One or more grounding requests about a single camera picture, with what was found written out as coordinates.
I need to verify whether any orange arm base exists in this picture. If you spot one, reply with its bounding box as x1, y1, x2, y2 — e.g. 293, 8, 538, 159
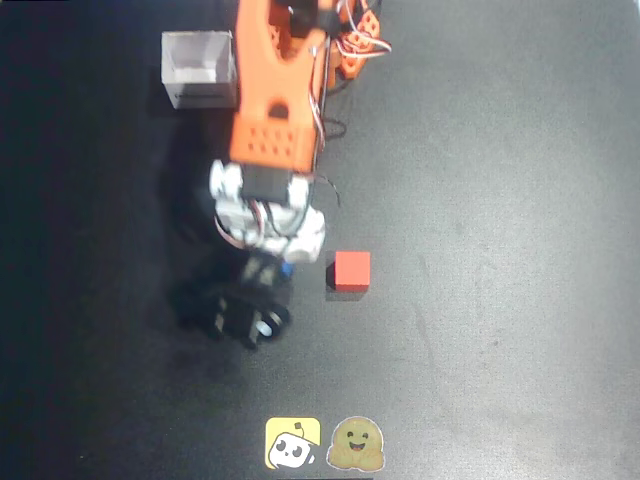
333, 0, 383, 80

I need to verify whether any red cube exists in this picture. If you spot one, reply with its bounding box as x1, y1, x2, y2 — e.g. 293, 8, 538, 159
325, 250, 372, 294

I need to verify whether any white open box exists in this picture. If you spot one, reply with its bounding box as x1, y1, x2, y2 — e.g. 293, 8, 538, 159
160, 30, 238, 110

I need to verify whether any yellow robot face sticker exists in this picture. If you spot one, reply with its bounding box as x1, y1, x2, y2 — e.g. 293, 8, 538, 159
264, 416, 322, 470

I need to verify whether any smiling hugging face sticker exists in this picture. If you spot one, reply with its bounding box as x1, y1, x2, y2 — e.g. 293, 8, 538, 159
326, 415, 386, 472

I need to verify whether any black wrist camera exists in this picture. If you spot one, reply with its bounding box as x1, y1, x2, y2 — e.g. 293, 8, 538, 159
172, 249, 292, 351

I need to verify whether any black cable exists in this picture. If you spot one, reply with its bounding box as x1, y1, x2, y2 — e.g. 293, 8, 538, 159
314, 74, 347, 209

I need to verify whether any white red servo wire bundle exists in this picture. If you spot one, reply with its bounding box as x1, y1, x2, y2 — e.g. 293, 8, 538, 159
308, 0, 394, 151

